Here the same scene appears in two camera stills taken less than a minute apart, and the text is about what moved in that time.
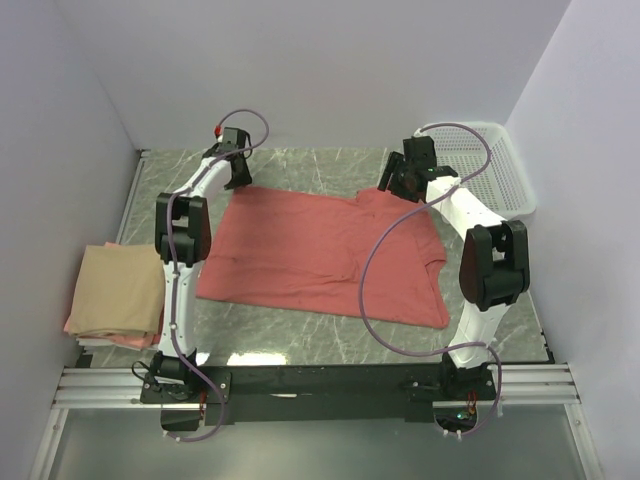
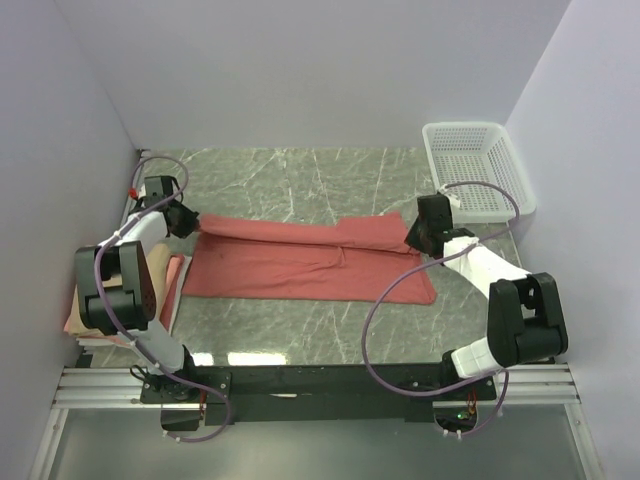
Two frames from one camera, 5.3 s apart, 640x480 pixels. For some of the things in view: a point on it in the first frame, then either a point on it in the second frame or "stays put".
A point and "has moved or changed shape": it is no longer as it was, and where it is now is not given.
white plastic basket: [501, 181] stays put
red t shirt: [302, 249] has moved or changed shape
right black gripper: [395, 160] → [412, 240]
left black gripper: [246, 179] → [191, 223]
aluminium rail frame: [119, 388] stays put
